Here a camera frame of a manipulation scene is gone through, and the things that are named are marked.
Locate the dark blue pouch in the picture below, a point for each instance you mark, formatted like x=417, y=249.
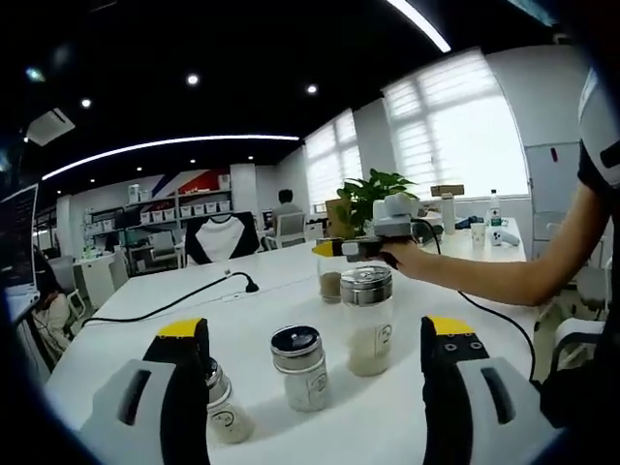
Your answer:
x=470, y=223

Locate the white paper cup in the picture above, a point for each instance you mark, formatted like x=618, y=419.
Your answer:
x=478, y=236

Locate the wide window with blinds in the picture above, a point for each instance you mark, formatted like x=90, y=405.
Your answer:
x=455, y=126

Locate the white office chair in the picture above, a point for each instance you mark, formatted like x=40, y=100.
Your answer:
x=579, y=334

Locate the white laptop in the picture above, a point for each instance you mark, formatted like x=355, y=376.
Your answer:
x=17, y=232

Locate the person's dark shirt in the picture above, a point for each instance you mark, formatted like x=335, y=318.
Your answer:
x=588, y=174

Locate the flat cardboard box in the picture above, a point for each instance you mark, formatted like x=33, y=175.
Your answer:
x=448, y=190

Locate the white worn device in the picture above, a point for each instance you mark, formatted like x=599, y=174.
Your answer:
x=593, y=111

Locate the narrow window with blinds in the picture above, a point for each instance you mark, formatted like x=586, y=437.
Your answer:
x=334, y=160

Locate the long ceiling light strip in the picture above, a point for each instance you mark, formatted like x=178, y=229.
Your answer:
x=421, y=25
x=194, y=139

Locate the tall brown box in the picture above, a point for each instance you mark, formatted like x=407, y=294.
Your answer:
x=336, y=218

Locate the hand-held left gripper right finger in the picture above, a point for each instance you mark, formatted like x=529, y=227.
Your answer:
x=441, y=387

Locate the white black raglan shirt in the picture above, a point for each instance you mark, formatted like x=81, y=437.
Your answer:
x=220, y=239

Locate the short seasoning bottle grey powder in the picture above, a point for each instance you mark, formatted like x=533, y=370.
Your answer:
x=227, y=419

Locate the tall seasoning bottle white powder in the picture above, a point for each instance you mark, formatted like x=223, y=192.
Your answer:
x=365, y=339

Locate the person's right hand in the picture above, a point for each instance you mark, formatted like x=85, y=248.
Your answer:
x=407, y=261

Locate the row of white storage bins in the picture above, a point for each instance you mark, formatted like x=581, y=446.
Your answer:
x=194, y=209

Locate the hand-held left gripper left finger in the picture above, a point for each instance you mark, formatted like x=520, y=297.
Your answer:
x=189, y=387

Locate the short seasoning bottle white powder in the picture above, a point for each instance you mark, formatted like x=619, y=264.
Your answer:
x=300, y=382

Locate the white low cabinet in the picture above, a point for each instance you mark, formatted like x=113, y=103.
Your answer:
x=97, y=278

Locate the white board panel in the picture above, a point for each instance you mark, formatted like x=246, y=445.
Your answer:
x=552, y=194

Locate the green potted plant white pot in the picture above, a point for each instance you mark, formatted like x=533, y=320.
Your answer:
x=368, y=194

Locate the grey mesh office chair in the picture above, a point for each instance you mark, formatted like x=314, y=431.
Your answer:
x=290, y=231

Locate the round ceiling downlight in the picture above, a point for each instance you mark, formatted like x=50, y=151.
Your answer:
x=192, y=78
x=312, y=88
x=85, y=102

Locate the white handheld controller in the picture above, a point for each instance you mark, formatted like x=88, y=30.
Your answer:
x=504, y=237

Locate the white thermos flask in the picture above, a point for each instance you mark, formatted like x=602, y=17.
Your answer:
x=448, y=213

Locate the clear plastic water bottle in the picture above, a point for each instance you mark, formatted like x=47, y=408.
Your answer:
x=494, y=213

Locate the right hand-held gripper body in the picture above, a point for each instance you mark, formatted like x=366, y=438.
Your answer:
x=394, y=213

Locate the metal storage shelf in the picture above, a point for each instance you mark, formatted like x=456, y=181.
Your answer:
x=203, y=193

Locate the ceiling air conditioner vent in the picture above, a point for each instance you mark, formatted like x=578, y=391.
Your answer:
x=51, y=127

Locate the tall seasoning bottle brown powder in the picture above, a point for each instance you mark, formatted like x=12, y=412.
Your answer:
x=331, y=286

